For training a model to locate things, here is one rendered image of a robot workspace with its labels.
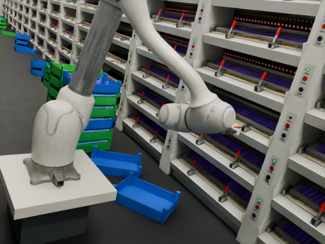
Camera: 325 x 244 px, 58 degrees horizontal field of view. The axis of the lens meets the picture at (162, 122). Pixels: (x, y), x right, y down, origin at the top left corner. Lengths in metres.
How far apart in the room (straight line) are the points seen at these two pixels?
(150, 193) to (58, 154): 0.68
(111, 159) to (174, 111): 0.94
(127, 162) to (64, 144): 0.86
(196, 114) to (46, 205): 0.57
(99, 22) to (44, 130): 0.46
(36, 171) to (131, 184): 0.66
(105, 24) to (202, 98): 0.48
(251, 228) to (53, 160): 0.90
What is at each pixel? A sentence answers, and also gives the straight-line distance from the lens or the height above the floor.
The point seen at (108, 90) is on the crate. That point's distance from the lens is 1.88.
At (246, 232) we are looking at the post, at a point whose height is 0.07.
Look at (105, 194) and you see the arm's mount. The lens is 1.15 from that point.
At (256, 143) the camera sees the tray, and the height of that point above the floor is 0.47.
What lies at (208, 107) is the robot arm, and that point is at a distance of 0.97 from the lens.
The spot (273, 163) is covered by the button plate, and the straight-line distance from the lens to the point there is 1.33.
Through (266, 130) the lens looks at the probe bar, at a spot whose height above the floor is 0.53.
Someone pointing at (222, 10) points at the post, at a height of 1.01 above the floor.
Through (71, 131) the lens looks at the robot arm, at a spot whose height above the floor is 0.43.
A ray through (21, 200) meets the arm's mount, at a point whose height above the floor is 0.24.
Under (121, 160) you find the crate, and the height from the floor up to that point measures 0.01.
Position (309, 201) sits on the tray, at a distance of 1.35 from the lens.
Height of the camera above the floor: 0.86
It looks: 17 degrees down
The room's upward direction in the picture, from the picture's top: 13 degrees clockwise
